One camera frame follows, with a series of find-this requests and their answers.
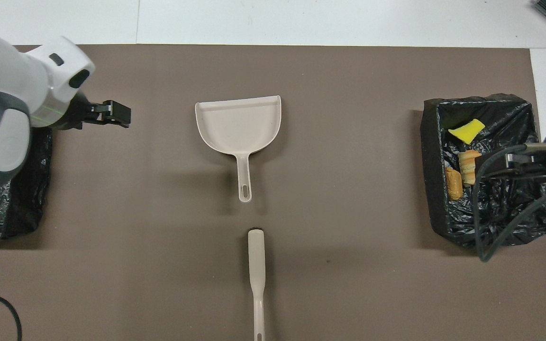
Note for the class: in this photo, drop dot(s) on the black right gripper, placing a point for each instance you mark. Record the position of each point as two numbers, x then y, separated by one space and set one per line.
526 163

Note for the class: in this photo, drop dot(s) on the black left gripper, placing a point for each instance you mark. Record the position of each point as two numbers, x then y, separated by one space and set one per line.
81 115

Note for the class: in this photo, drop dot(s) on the striped croissant piece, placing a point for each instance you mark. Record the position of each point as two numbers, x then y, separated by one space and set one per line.
468 175

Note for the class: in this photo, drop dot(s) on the brown bread roll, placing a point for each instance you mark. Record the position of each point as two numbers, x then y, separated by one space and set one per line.
453 184

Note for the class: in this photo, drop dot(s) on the yellow sponge piece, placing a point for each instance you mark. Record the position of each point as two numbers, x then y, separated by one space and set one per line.
466 131

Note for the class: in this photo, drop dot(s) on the beige plastic dustpan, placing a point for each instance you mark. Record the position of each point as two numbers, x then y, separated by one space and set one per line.
237 128

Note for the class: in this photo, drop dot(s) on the beige hand brush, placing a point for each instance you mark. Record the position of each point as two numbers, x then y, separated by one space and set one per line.
256 255

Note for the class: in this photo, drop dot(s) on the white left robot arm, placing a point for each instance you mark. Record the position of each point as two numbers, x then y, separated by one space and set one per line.
3 94

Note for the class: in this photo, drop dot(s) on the black bag lined bin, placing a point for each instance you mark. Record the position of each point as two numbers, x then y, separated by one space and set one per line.
22 203
505 213

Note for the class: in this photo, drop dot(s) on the brown table mat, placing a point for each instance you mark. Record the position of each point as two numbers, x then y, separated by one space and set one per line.
273 71

